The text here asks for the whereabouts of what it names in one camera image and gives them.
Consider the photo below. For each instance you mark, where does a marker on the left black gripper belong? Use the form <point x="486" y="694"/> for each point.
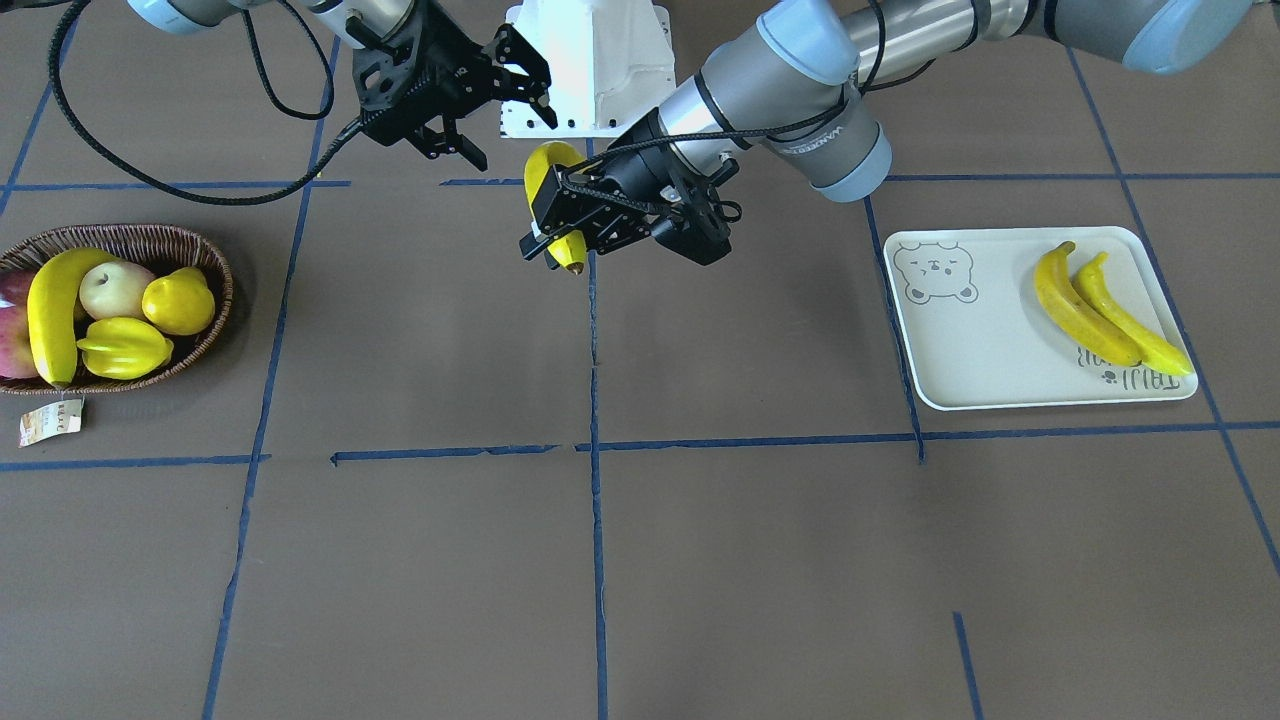
<point x="641" y="166"/>

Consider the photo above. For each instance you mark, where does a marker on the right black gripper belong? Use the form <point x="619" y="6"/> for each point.
<point x="443" y="62"/>

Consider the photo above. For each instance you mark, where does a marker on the yellow banana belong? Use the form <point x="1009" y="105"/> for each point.
<point x="552" y="234"/>
<point x="1074" y="316"/>
<point x="1155" y="351"/>
<point x="51" y="312"/>

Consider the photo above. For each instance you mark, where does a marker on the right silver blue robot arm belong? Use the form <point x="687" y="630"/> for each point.
<point x="336" y="16"/>

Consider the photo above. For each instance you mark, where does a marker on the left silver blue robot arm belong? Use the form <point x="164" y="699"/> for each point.
<point x="794" y="83"/>

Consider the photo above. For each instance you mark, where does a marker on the woven brown wicker basket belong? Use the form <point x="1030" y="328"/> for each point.
<point x="163" y="249"/>

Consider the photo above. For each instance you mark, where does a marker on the yellow pear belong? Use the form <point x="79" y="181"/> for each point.
<point x="180" y="303"/>

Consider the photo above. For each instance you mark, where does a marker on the white rectangular plastic tray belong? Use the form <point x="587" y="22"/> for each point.
<point x="976" y="337"/>

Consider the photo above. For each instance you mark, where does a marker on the pale white apple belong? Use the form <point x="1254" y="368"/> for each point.
<point x="114" y="289"/>

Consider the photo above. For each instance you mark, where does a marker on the yellow starfruit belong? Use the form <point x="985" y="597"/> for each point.
<point x="124" y="348"/>

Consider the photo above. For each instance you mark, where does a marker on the dark red apple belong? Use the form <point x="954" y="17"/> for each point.
<point x="14" y="287"/>

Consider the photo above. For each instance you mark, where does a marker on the white paper price tag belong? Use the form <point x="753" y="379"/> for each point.
<point x="59" y="418"/>

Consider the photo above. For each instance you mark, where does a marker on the pink red apple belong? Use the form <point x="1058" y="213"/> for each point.
<point x="17" y="360"/>

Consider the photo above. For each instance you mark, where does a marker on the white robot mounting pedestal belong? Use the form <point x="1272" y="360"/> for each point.
<point x="611" y="62"/>

